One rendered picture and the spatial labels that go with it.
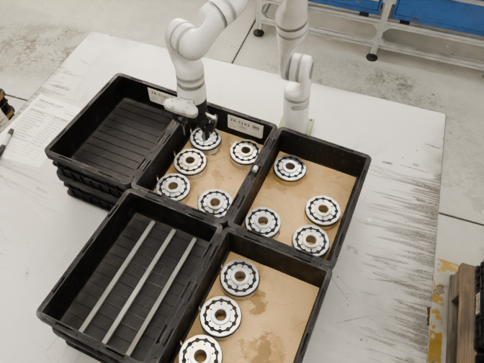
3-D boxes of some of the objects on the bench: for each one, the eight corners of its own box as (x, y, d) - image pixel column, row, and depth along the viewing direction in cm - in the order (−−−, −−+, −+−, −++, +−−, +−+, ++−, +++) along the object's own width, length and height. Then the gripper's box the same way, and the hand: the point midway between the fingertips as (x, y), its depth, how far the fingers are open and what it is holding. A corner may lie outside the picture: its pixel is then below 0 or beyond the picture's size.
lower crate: (130, 118, 169) (123, 95, 159) (199, 142, 162) (196, 120, 152) (65, 195, 147) (53, 174, 137) (141, 227, 140) (135, 207, 130)
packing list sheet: (36, 93, 176) (35, 92, 175) (86, 106, 172) (86, 106, 171) (-17, 152, 157) (-18, 150, 157) (38, 168, 153) (37, 168, 153)
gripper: (224, 93, 112) (225, 135, 126) (173, 77, 116) (178, 119, 129) (212, 111, 108) (214, 153, 121) (158, 94, 111) (166, 137, 125)
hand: (195, 132), depth 124 cm, fingers open, 5 cm apart
